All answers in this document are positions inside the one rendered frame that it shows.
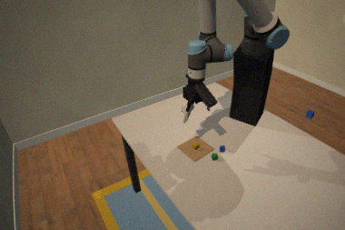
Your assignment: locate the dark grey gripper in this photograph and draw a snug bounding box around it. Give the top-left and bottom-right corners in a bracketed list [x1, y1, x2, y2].
[181, 74, 210, 123]

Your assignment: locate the yellow die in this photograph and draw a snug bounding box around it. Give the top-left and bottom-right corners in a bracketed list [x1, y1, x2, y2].
[192, 143, 199, 150]

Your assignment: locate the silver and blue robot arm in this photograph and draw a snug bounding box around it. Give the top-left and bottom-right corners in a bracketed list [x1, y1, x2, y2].
[188, 0, 290, 108]

